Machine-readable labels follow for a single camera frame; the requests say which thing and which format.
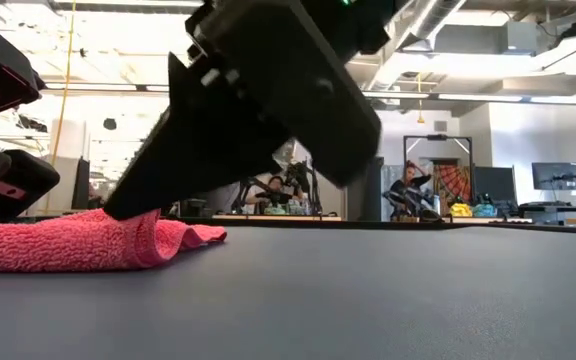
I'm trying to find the long ceiling light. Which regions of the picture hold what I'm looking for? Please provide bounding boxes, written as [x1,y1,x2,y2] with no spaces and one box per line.
[361,90,576,107]
[42,81,170,93]

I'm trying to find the orange patterned wall hanging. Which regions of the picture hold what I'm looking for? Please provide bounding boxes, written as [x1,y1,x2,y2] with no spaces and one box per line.
[433,164,472,204]

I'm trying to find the black table frame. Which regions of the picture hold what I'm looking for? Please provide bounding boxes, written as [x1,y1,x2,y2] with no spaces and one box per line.
[165,214,576,237]

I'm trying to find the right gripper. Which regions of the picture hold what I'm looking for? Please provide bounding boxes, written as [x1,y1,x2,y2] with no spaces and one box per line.
[103,0,383,221]

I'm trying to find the yellow cloth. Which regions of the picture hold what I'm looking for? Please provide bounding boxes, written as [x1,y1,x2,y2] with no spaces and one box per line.
[449,202,475,218]

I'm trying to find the yellow cable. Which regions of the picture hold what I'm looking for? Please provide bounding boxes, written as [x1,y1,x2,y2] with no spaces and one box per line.
[43,0,78,215]

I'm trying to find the dark wide monitor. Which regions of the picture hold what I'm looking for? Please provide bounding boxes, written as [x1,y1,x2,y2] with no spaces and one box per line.
[472,166,518,204]

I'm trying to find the black tall panel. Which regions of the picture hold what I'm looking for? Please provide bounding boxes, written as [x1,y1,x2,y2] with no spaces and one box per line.
[70,157,91,211]

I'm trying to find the small dark monitor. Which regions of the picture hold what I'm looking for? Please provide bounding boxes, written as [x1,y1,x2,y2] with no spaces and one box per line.
[531,161,576,191]

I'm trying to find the person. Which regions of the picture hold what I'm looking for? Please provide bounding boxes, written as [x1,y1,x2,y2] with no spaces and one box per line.
[244,174,305,209]
[389,159,434,219]

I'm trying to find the black metal frame stand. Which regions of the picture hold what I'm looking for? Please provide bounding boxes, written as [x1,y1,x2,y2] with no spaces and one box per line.
[402,134,474,202]

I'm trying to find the pink fluffy towel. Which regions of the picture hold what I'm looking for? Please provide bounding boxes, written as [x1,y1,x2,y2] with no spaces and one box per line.
[0,207,228,275]

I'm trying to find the yellow pendant cord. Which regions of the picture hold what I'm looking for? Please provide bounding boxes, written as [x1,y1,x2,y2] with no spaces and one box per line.
[416,72,426,125]

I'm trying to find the dark door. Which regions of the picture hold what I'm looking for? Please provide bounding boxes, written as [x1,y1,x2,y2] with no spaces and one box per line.
[346,157,385,223]

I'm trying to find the silver ventilation duct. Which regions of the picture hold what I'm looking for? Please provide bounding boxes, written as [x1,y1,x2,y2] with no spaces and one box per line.
[367,0,469,92]

